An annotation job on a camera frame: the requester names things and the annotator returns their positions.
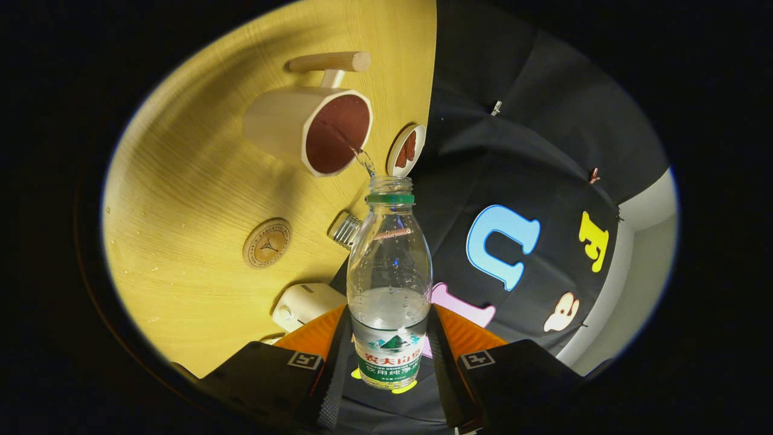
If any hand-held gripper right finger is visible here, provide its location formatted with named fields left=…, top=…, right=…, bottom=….
left=426, top=303, right=585, bottom=433

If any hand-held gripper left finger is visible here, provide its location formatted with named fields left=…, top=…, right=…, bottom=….
left=198, top=304, right=354, bottom=432

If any black backdrop cloth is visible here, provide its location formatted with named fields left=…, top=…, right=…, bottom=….
left=329, top=0, right=671, bottom=433

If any round wooden coaster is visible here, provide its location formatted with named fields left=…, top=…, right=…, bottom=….
left=243, top=218, right=292, bottom=269

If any cream cup with wooden handle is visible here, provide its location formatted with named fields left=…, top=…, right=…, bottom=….
left=243, top=51, right=373, bottom=178

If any wooden table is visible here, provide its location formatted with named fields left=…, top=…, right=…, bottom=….
left=101, top=0, right=437, bottom=378

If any white round plate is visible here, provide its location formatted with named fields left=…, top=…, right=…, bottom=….
left=387, top=124, right=426, bottom=177

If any clear plastic juice bottle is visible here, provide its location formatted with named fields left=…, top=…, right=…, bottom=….
left=347, top=176, right=434, bottom=390

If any metal wire basket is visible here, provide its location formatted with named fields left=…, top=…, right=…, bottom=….
left=328, top=211, right=363, bottom=250

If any white toaster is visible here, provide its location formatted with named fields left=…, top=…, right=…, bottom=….
left=272, top=283, right=348, bottom=334

